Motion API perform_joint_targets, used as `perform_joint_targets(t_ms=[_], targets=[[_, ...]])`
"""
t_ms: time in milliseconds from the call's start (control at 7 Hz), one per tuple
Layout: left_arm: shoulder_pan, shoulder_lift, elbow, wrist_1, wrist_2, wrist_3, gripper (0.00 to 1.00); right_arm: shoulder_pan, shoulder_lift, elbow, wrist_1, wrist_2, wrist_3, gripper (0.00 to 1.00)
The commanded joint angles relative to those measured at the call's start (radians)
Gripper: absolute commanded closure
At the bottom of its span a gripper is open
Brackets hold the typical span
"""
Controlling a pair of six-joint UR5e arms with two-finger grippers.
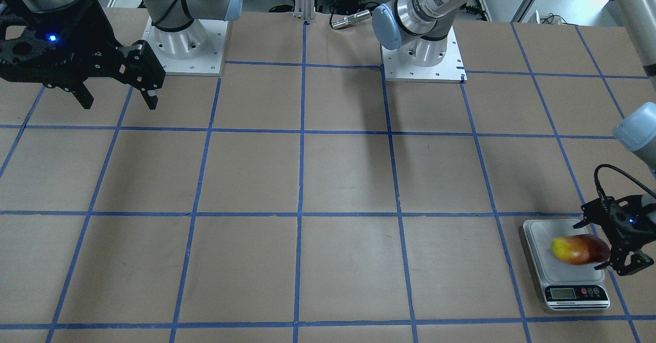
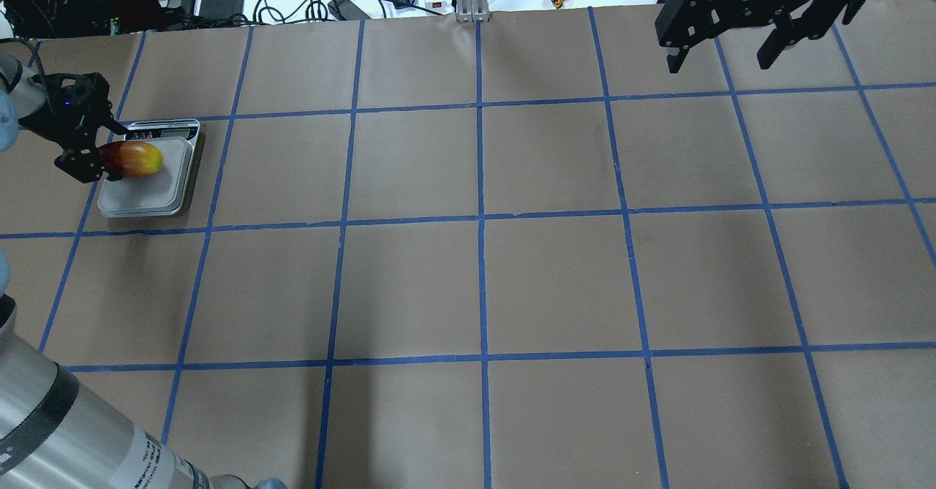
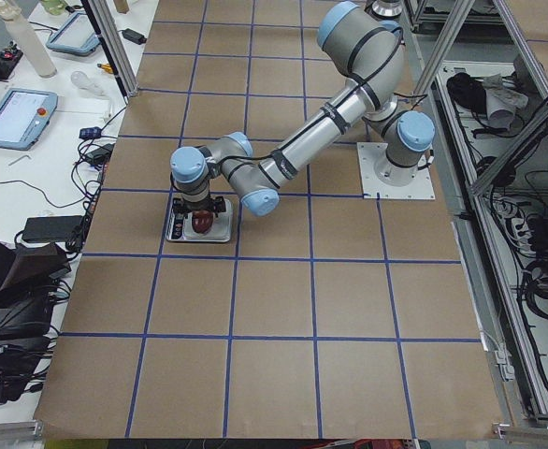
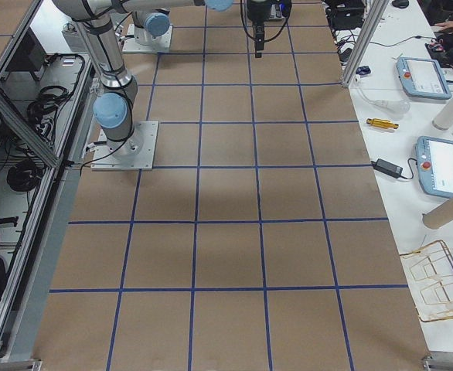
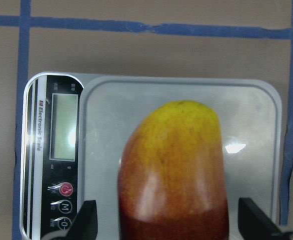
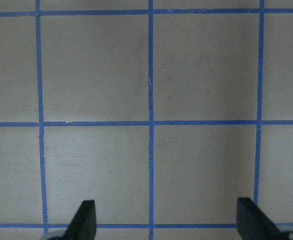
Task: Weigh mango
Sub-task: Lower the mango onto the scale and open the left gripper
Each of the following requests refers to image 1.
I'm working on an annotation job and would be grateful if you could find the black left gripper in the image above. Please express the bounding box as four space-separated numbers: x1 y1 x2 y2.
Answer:
572 194 655 277

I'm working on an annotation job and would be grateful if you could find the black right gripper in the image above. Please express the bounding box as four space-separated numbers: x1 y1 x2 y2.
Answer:
2 0 166 110

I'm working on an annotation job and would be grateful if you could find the red yellow mango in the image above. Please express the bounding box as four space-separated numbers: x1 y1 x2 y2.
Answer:
551 234 611 266

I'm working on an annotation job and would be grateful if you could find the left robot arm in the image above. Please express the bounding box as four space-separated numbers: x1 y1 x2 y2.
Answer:
373 0 654 276

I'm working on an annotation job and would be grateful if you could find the silver digital kitchen scale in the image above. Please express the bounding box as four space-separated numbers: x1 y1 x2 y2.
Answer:
519 218 610 312

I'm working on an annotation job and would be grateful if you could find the silver metal connector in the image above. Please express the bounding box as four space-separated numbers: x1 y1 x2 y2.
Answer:
330 10 371 30

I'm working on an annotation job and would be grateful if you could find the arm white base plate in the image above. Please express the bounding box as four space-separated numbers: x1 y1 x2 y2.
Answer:
142 18 231 77
380 27 468 83

